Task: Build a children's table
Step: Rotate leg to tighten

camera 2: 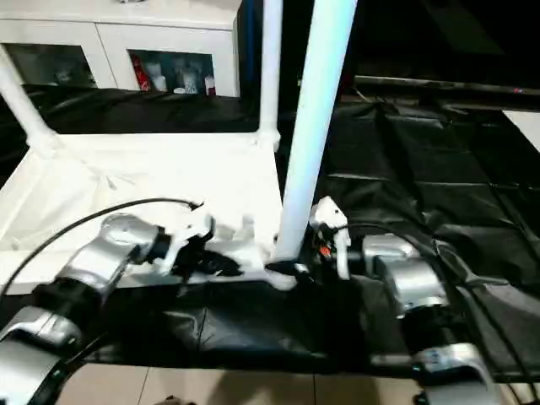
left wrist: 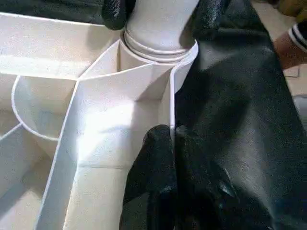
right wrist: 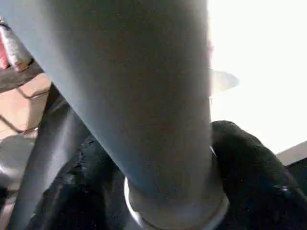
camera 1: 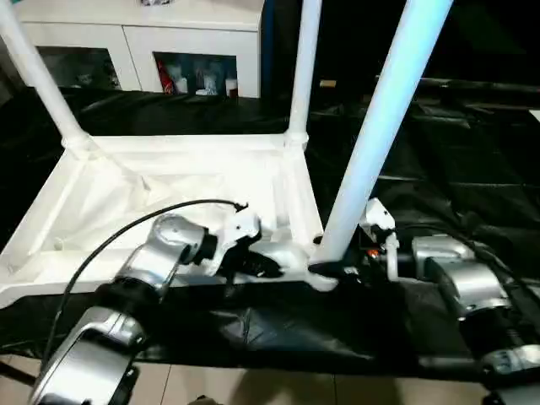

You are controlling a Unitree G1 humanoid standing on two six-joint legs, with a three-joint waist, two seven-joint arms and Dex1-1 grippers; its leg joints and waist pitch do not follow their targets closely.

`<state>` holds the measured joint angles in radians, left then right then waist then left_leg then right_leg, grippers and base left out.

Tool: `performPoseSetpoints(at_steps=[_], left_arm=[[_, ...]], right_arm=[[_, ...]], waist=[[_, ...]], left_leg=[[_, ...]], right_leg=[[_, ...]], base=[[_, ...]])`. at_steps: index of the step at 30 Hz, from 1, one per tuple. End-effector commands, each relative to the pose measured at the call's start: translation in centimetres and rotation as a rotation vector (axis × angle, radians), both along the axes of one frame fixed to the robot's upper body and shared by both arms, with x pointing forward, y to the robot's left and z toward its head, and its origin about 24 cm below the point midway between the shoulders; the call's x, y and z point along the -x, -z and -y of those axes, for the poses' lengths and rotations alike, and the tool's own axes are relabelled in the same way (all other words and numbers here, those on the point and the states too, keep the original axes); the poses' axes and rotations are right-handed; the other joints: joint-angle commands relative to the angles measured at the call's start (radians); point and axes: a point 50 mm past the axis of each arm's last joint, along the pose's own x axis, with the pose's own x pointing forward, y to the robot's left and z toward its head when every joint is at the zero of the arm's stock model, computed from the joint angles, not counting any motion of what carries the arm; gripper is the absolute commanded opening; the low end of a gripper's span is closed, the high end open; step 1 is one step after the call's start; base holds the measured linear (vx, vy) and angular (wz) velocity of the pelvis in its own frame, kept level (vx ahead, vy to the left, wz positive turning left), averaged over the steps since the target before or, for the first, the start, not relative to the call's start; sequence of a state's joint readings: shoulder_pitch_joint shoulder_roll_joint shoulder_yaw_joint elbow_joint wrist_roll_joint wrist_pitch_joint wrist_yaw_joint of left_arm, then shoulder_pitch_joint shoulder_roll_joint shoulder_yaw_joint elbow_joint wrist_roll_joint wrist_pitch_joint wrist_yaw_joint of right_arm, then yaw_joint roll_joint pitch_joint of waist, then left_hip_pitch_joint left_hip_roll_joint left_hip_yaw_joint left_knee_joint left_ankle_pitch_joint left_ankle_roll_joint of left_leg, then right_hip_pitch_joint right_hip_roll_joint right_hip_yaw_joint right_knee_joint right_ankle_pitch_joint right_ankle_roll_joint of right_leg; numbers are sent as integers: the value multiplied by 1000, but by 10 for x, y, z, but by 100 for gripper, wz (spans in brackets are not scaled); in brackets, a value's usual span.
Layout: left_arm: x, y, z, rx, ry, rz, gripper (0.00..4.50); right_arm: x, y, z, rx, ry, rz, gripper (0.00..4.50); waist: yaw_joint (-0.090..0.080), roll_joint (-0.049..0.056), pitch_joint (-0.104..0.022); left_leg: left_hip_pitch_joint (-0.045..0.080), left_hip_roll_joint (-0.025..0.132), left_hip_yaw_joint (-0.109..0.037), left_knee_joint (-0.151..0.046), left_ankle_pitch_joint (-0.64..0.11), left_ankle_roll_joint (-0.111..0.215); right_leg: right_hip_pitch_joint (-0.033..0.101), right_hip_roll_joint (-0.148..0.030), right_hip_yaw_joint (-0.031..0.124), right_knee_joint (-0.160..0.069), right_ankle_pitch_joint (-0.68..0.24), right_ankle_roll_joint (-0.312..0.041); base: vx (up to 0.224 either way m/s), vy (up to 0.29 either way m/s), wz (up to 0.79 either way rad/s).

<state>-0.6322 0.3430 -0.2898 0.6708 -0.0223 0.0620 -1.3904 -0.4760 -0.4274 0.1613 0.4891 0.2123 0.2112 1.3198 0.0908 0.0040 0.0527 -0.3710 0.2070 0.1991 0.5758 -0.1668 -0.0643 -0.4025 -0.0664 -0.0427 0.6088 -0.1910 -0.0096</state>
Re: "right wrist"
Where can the white plastic table top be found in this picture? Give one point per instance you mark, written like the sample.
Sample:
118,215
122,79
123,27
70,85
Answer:
259,72

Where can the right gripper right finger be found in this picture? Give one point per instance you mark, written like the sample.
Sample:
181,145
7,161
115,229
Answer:
259,182

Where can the white plastic table leg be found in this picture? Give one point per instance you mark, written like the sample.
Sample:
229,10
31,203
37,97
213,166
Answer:
144,96

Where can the white cushion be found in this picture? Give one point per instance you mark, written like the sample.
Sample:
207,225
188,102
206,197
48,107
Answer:
15,48

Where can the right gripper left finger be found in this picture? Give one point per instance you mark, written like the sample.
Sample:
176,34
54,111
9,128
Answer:
81,191

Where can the pink cushion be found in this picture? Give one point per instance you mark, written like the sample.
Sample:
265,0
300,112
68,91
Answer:
4,52

